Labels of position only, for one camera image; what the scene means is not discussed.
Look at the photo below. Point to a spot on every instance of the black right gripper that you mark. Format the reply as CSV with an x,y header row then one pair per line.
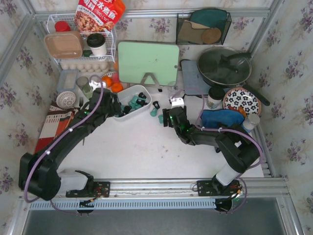
x,y
167,117

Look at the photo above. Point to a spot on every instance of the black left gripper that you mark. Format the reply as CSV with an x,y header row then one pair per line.
x,y
117,107

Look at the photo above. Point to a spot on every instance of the white rectangular storage basket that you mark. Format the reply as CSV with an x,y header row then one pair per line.
x,y
131,111

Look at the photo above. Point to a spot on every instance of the teal capsule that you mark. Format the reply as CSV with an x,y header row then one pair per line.
x,y
133,100

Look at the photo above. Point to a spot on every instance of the clear drinking glass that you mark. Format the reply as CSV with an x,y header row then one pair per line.
x,y
172,89

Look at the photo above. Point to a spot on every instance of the black capsule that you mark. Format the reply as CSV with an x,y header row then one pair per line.
x,y
142,95

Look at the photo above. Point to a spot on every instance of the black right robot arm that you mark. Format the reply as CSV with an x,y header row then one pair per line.
x,y
239,149

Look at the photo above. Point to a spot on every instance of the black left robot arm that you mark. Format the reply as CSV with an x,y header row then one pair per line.
x,y
38,172

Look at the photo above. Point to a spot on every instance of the white perforated small basket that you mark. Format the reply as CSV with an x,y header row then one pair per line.
x,y
66,99

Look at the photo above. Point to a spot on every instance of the teal capsule upright three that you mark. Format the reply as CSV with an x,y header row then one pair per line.
x,y
161,119

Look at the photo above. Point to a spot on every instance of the orange fruit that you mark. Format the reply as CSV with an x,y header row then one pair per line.
x,y
117,87
108,81

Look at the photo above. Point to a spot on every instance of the teal capsule number three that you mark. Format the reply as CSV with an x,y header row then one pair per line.
x,y
153,112

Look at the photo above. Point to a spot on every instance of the black capsule upright four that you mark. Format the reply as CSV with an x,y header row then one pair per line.
x,y
156,105

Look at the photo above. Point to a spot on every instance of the fruit plate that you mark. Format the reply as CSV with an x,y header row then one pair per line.
x,y
115,77

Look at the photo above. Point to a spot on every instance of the green glass cup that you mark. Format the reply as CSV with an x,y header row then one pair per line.
x,y
87,91

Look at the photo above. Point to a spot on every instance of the black fork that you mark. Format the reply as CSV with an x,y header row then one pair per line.
x,y
81,102

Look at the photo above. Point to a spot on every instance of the blue cloth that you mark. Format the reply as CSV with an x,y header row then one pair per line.
x,y
217,118

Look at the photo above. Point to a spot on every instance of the grey plastic cup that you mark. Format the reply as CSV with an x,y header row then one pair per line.
x,y
82,82

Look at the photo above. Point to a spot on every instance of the white egg tray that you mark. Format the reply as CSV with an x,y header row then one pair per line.
x,y
86,66

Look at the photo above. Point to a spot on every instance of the black lidded printed jar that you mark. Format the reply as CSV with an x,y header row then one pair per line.
x,y
215,96

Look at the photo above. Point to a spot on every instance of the green cutting board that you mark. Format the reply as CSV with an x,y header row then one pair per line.
x,y
136,59

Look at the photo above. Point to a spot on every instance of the patterned folded cloth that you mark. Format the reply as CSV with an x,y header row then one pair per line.
x,y
56,121

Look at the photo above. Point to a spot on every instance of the flower patterned plate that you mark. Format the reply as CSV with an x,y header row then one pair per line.
x,y
240,97

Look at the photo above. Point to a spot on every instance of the white cup black lid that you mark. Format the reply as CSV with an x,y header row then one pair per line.
x,y
97,44

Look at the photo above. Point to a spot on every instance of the black frying pan with lid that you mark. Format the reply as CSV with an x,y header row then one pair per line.
x,y
226,67

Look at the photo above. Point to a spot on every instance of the brown lidded food container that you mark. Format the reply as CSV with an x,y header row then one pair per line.
x,y
64,45

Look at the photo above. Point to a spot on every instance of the white blue bottle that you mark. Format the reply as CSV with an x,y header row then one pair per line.
x,y
250,122

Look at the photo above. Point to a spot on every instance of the red snack bag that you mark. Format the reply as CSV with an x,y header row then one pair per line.
x,y
98,15

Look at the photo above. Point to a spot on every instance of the red capped jar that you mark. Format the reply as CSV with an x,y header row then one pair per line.
x,y
62,26

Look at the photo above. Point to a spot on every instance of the black mesh organizer rack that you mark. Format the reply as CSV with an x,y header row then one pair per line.
x,y
207,26

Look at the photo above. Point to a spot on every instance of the white wire shelf rack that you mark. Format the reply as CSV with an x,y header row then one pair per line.
x,y
87,55

